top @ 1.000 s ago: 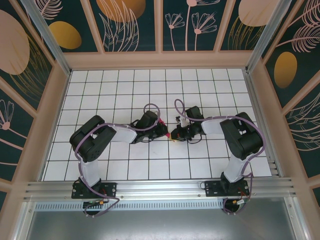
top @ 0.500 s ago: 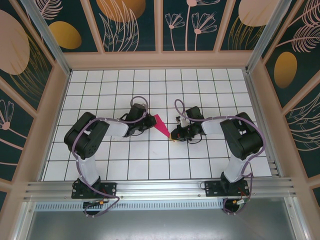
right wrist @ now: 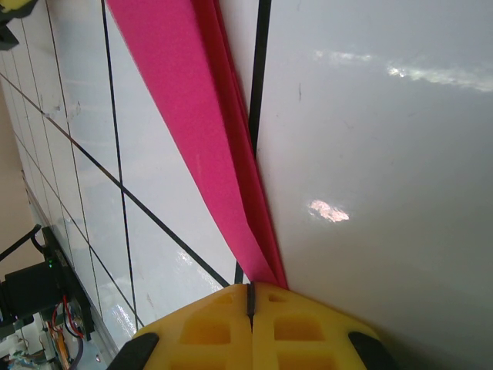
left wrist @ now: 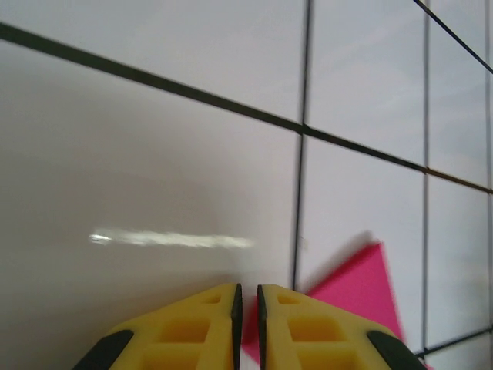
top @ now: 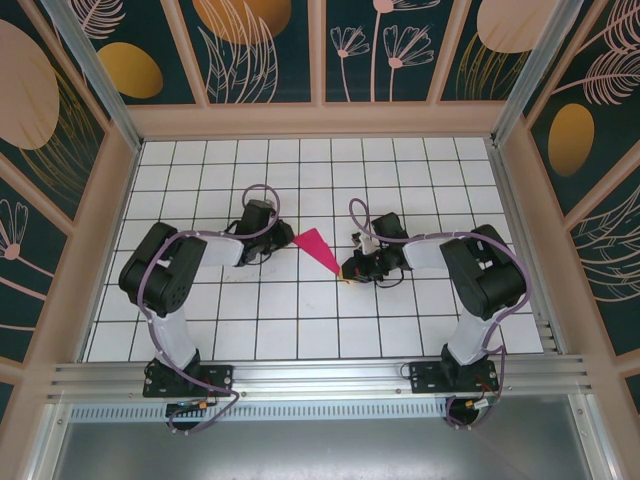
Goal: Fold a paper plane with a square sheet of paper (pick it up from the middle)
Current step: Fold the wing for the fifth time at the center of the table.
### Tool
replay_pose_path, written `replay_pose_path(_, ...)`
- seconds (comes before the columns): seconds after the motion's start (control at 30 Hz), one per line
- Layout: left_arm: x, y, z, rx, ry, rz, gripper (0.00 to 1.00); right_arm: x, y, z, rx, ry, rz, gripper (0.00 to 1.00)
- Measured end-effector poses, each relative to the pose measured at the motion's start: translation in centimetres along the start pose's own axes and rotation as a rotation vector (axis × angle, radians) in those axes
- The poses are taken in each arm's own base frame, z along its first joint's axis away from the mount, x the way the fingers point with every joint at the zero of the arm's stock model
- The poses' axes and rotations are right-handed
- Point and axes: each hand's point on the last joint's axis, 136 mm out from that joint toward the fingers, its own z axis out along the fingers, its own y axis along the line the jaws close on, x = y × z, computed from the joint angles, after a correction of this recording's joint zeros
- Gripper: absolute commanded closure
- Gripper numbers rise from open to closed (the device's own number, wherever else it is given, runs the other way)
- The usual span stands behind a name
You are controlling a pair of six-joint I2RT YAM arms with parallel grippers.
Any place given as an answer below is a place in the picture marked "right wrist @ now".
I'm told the small circuit board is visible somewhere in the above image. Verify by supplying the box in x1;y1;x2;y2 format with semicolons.
40;319;78;367

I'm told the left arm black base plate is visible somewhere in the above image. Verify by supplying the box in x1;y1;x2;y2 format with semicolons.
41;227;96;341

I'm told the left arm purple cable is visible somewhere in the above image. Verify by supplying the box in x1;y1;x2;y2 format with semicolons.
71;338;87;365

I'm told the pink square paper sheet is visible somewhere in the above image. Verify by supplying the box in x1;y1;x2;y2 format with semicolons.
106;0;289;291

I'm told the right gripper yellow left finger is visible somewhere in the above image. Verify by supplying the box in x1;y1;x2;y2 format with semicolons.
111;282;253;370

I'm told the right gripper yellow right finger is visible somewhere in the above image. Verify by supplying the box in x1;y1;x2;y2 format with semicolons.
250;281;397;370

